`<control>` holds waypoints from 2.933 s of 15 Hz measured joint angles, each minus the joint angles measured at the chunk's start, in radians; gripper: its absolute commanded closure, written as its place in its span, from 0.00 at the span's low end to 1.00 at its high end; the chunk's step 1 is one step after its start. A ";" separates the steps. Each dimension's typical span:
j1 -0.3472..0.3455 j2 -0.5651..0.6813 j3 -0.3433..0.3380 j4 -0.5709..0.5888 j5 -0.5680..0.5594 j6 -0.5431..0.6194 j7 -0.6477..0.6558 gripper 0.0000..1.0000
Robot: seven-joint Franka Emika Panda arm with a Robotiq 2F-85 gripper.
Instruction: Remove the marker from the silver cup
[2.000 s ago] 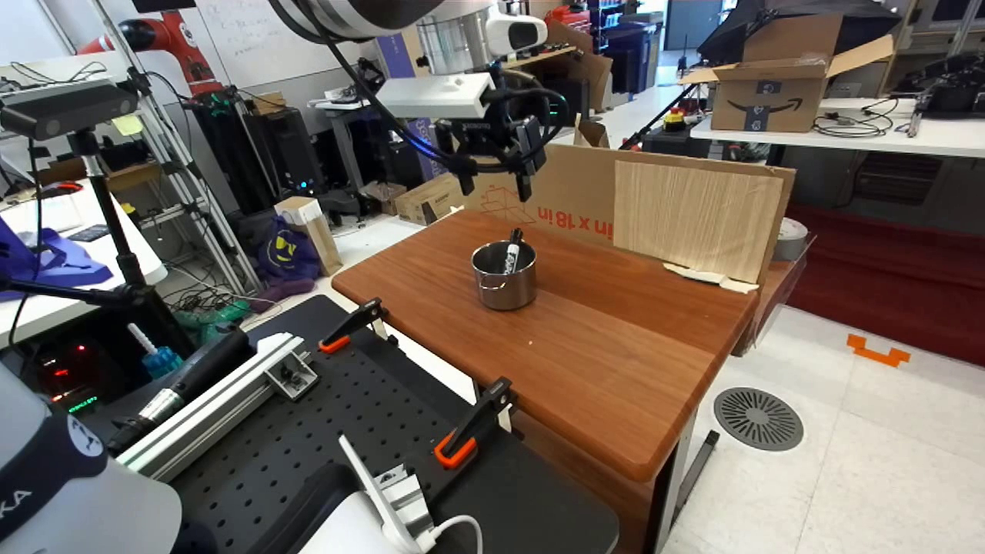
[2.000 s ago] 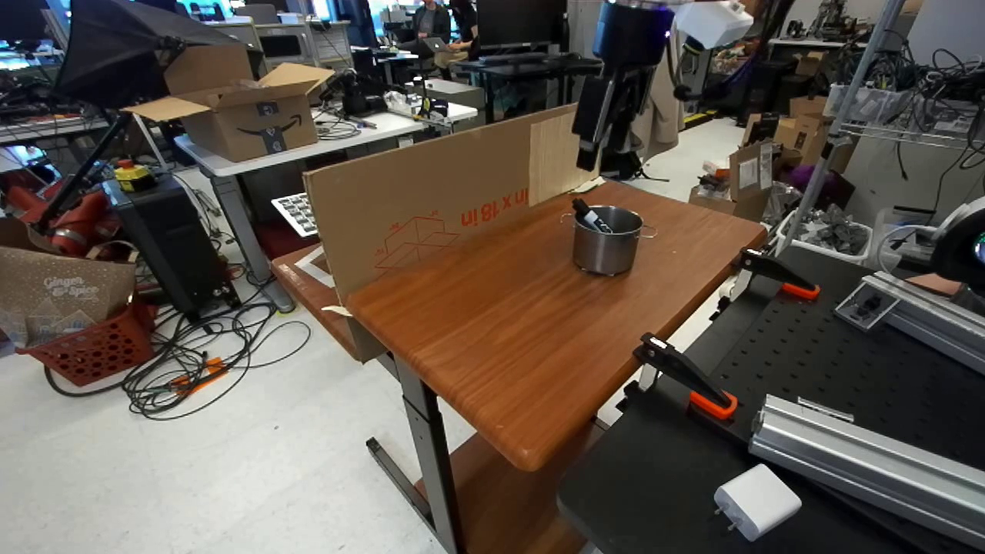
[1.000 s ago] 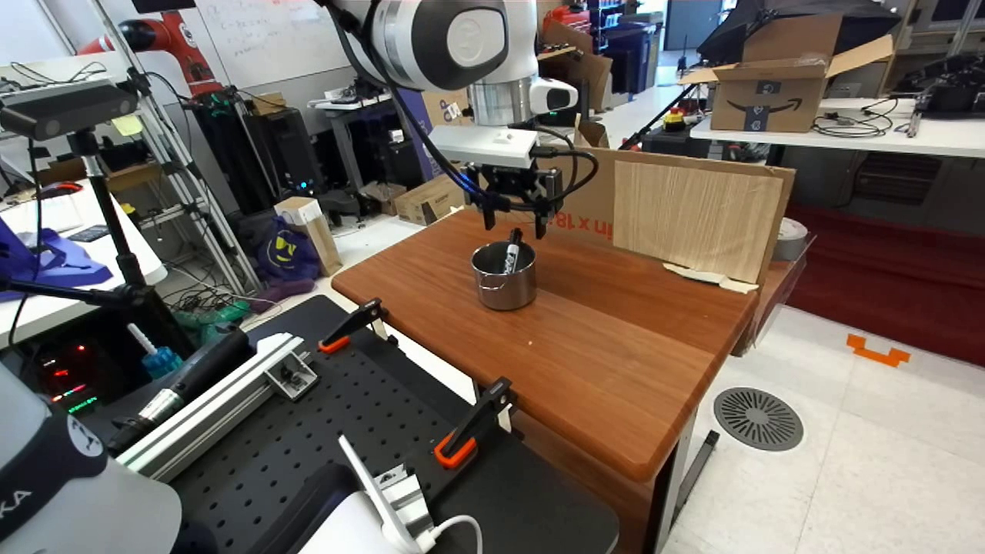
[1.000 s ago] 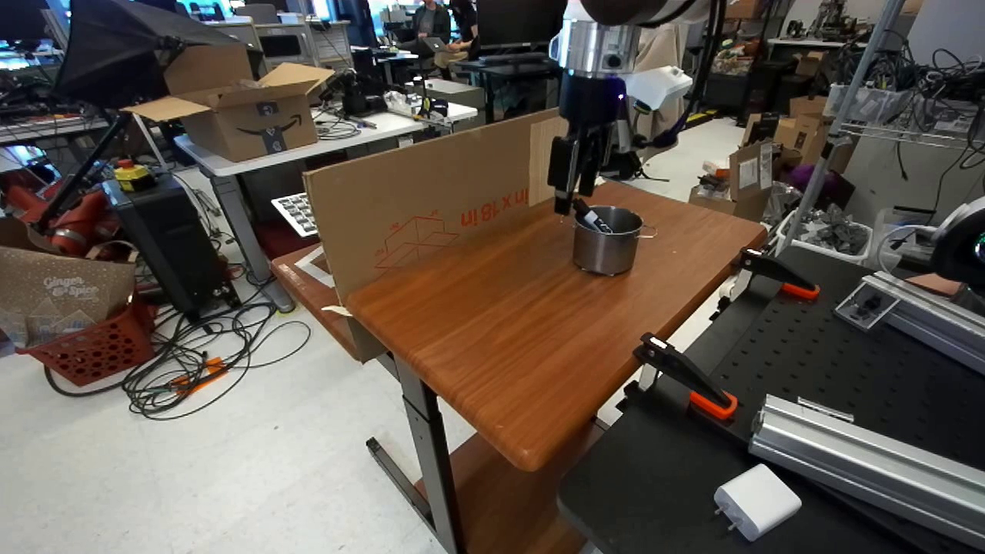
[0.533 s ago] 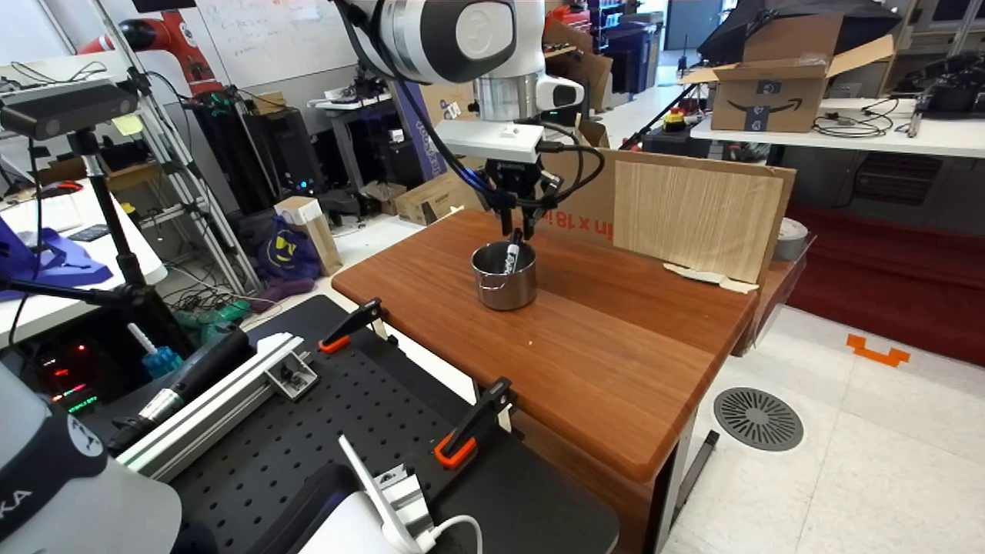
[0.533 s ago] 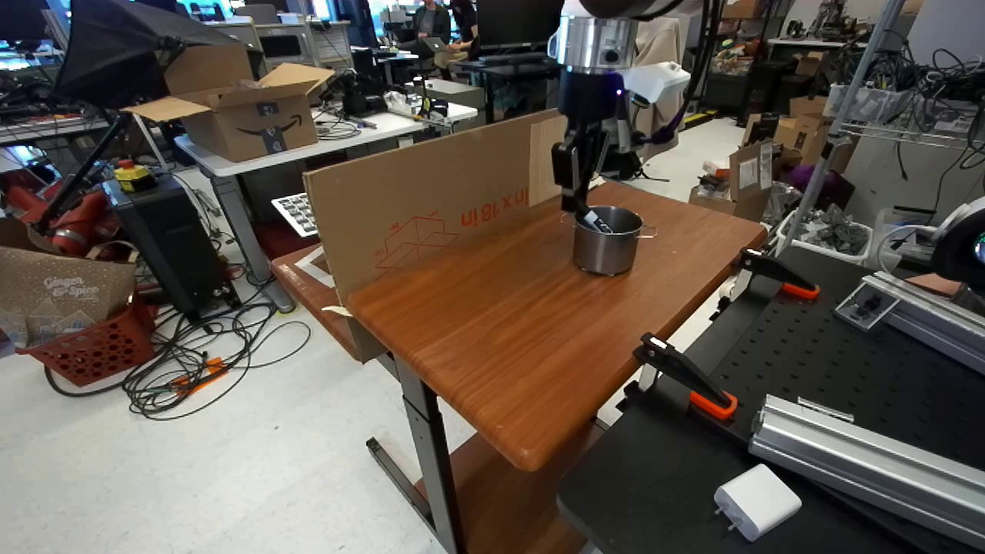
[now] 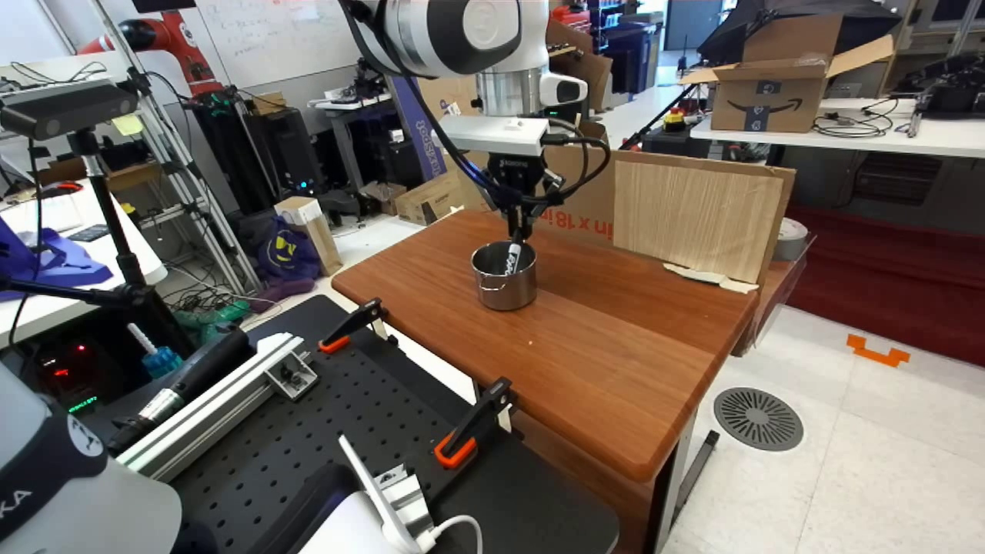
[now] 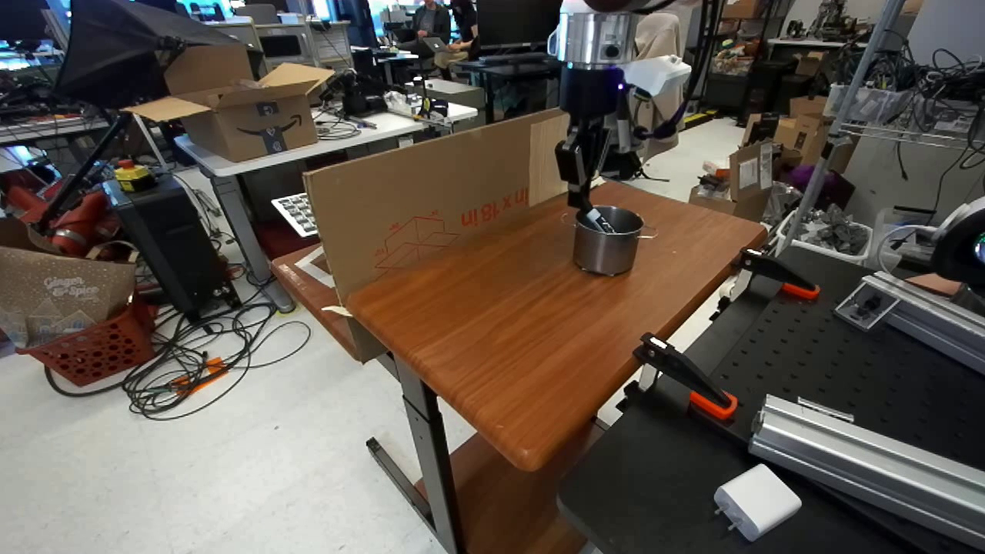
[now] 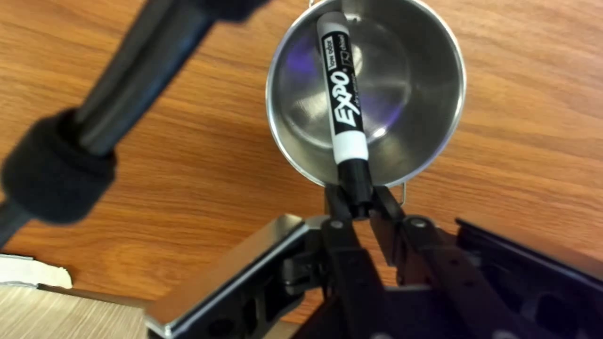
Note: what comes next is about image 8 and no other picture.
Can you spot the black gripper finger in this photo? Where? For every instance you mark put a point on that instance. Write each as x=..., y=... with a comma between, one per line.
x=566, y=161
x=585, y=178

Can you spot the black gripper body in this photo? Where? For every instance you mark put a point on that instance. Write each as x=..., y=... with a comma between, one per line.
x=594, y=97

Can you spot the white black robot base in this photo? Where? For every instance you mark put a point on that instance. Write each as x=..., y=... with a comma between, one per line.
x=962, y=248

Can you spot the black marker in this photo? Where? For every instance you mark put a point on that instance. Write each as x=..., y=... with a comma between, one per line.
x=599, y=220

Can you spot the silver metal cup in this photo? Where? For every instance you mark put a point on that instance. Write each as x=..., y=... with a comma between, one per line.
x=604, y=253

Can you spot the black computer monitor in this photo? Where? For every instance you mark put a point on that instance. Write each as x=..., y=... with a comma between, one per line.
x=511, y=20

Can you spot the brown cardboard panel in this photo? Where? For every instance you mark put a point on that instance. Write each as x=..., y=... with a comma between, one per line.
x=432, y=200

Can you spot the small black orange clamp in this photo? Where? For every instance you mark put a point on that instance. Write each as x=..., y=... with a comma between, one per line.
x=779, y=271

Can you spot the small closed cardboard box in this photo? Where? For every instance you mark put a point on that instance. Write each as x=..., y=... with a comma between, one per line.
x=811, y=127

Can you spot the grey white work table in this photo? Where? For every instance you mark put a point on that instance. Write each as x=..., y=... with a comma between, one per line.
x=348, y=133

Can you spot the large black orange clamp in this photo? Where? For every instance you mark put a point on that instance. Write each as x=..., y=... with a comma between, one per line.
x=683, y=375

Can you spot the white parts tray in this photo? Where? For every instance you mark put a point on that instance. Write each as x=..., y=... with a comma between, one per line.
x=826, y=236

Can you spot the slanted grey metal pole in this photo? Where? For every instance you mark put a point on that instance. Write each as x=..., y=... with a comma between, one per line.
x=845, y=112

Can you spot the checkered calibration board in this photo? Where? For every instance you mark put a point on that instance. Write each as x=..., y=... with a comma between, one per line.
x=296, y=214

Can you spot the black perforated board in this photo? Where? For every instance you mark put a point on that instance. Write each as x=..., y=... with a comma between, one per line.
x=820, y=357

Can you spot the grey metal table leg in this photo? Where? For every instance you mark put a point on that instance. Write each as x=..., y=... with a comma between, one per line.
x=430, y=440

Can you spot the open cardboard box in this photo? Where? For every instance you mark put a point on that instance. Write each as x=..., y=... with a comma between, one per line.
x=249, y=112

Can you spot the wooden lower shelf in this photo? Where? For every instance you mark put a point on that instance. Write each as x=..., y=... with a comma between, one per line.
x=511, y=503

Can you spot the white power adapter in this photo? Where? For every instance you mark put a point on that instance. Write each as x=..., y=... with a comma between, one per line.
x=759, y=499

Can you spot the black equipment cabinet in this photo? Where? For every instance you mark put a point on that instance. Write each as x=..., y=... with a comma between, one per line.
x=171, y=248

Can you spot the orange power strip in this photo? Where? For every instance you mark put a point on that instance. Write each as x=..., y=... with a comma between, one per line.
x=202, y=375

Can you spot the yellow red emergency stop button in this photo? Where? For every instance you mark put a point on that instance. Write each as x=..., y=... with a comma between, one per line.
x=132, y=177

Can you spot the black photo softbox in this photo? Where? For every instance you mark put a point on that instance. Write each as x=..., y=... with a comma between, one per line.
x=117, y=49

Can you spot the red machine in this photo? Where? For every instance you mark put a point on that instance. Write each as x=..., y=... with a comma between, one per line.
x=73, y=220

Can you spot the red plastic basket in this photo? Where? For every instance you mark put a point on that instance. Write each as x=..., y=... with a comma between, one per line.
x=95, y=348

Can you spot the brown paper bag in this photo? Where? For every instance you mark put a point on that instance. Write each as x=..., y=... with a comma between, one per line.
x=63, y=293

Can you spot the narrow aluminium extrusion rail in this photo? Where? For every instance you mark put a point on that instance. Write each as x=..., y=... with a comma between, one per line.
x=929, y=312

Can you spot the wide aluminium extrusion rail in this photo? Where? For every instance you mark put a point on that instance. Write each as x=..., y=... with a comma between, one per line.
x=872, y=463

